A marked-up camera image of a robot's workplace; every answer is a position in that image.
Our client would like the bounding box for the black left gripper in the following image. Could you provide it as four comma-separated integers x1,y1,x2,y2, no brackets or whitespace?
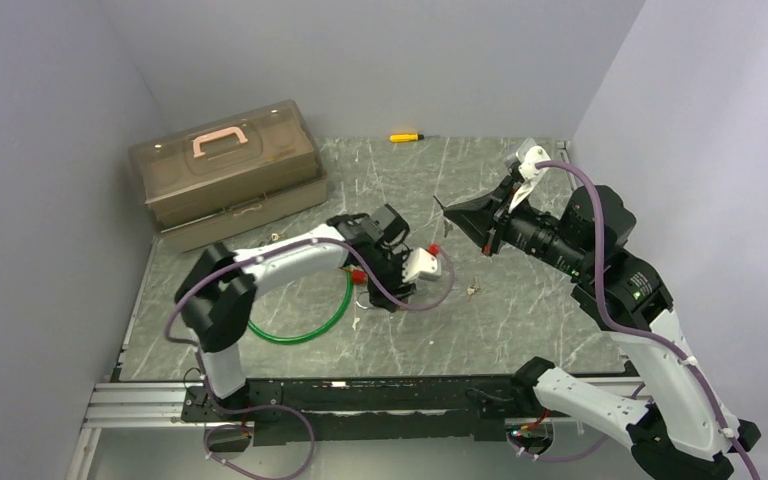
363,243,417,311

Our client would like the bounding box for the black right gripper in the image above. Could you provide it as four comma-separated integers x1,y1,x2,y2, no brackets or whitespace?
445,174,592,278

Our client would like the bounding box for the red cable padlock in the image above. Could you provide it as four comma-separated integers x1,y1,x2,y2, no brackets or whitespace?
342,267,368,285

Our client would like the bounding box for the bunch of small keys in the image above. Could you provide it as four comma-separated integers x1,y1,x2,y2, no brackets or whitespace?
466,279,483,301

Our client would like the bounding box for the green cable lock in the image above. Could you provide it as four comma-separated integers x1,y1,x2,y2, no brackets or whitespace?
248,269,355,345

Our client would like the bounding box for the brass padlock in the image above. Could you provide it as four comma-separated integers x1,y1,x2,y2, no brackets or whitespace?
354,300,376,311

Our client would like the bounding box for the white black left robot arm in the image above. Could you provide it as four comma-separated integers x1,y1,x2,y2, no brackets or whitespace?
173,205,441,420

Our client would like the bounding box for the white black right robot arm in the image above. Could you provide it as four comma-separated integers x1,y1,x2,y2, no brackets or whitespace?
444,177,760,479

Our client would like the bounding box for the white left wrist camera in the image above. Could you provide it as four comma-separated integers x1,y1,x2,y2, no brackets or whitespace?
402,244,442,283

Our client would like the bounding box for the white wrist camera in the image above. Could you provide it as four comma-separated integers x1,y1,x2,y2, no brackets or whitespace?
402,244,442,283
504,138,551,213

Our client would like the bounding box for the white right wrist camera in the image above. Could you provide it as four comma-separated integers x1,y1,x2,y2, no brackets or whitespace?
504,138,551,213

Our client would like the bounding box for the yellow handled screwdriver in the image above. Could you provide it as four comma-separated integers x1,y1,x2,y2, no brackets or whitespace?
389,133,425,144

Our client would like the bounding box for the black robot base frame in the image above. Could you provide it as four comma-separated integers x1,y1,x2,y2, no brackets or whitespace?
181,374,550,446

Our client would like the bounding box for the brown translucent toolbox pink handle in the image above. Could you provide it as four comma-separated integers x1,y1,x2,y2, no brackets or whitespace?
129,100,328,252

